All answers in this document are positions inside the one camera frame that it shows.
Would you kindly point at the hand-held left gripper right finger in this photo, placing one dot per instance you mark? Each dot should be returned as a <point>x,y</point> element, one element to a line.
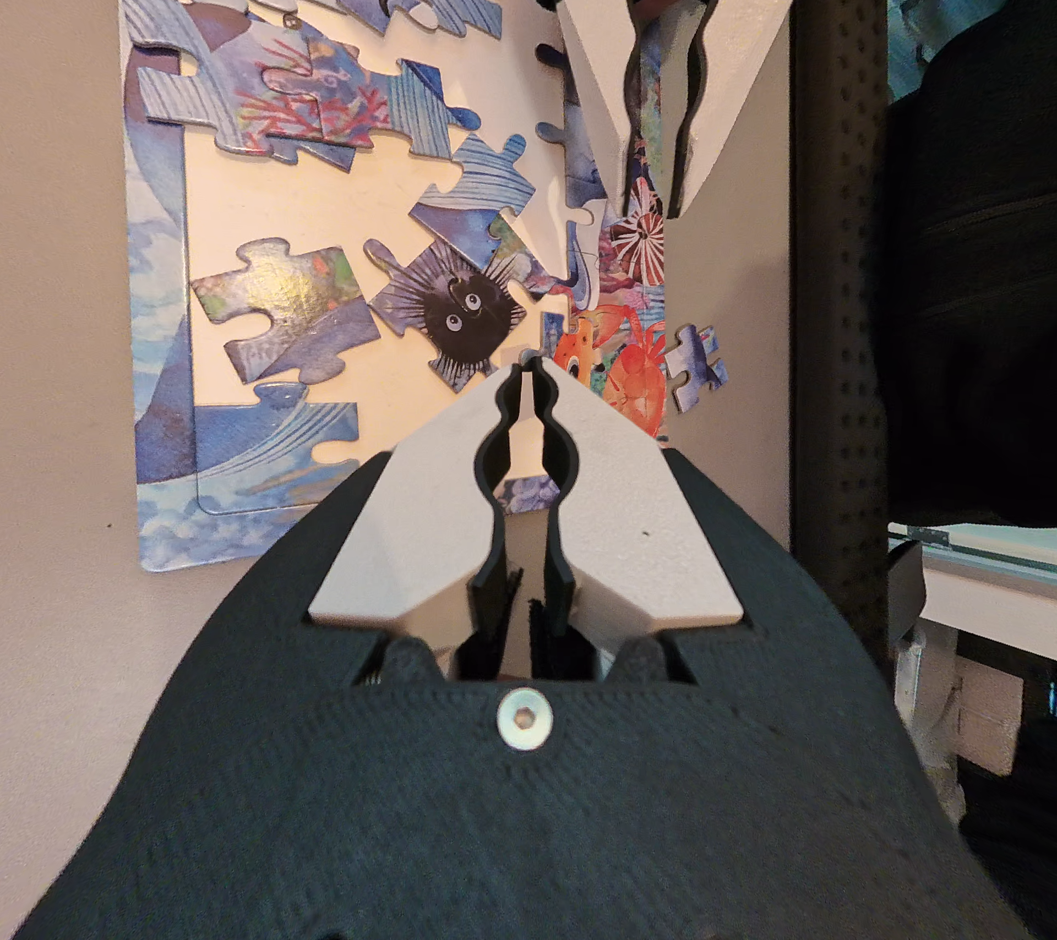
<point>652,544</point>

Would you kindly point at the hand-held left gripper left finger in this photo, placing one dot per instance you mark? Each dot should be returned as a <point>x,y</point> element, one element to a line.
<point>396,544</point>

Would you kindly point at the purple white sail puzzle piece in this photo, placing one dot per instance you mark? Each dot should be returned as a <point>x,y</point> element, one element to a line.
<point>561,73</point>

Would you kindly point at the lavender white whale puzzle piece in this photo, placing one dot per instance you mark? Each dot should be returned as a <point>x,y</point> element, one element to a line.
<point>578,172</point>

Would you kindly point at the black sea urchin puzzle piece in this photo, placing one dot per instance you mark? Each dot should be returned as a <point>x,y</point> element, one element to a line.
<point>454,304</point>

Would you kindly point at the sea print puzzle board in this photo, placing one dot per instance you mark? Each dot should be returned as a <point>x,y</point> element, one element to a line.
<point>289,197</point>

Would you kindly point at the blue wave puzzle piece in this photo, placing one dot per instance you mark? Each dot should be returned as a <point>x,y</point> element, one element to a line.
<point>272,445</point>

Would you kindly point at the purple blue white puzzle piece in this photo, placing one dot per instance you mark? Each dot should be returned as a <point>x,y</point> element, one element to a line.
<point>694,366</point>

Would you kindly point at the blue striped whale puzzle piece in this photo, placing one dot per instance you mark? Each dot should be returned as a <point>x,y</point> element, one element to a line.
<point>479,189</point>

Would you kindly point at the blue red coral puzzle piece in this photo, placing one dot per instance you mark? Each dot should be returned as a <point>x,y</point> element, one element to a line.
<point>330,98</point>

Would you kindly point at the blue dark coral puzzle piece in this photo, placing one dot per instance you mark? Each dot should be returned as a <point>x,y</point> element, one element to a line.
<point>281,312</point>

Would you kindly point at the white shelf board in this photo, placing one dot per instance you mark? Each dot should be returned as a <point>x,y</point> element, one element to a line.
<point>974,585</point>

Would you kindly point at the pale box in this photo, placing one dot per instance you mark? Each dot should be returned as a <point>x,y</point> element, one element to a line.
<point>958,709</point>

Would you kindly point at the coral striped edge puzzle piece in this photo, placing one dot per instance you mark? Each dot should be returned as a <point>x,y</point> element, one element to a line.
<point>198,98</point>

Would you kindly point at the dark blue whale eye piece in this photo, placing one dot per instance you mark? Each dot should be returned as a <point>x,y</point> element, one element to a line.
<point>157,15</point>

